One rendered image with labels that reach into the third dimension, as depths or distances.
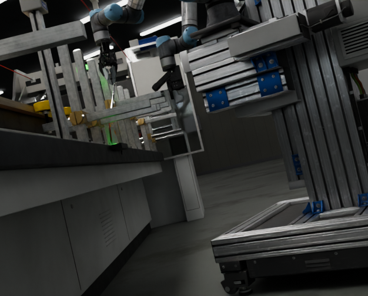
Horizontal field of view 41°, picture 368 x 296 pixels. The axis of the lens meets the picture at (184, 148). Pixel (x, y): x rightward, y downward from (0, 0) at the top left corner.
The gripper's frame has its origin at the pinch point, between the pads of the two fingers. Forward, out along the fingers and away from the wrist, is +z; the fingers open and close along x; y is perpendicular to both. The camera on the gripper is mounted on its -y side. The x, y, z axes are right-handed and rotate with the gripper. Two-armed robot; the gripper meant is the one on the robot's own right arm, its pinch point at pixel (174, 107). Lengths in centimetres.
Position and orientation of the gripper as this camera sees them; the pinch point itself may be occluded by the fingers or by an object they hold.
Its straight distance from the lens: 241.8
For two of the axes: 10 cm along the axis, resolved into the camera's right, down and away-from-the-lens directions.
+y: 9.7, -2.3, -0.4
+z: 2.3, 9.7, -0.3
